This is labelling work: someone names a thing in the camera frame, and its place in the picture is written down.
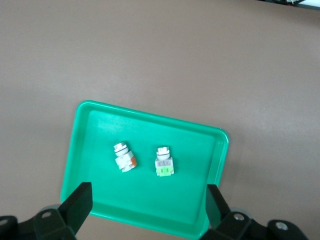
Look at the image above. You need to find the green push button green base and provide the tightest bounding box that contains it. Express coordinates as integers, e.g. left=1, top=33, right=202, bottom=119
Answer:
left=154, top=145, right=174, bottom=177

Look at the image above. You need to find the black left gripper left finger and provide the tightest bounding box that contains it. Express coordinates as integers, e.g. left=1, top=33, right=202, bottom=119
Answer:
left=0, top=181, right=94, bottom=240

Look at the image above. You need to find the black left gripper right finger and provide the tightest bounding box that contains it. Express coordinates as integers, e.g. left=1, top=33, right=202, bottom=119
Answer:
left=199, top=183, right=310, bottom=240

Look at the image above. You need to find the white push button switch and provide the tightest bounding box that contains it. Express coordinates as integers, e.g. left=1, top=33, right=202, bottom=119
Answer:
left=111, top=141, right=139, bottom=174

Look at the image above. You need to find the green plastic tray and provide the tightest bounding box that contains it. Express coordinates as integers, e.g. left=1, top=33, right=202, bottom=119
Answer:
left=59, top=99, right=230, bottom=240

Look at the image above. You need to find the brown table mat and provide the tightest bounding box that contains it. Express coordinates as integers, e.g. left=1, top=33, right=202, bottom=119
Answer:
left=0, top=0, right=320, bottom=240

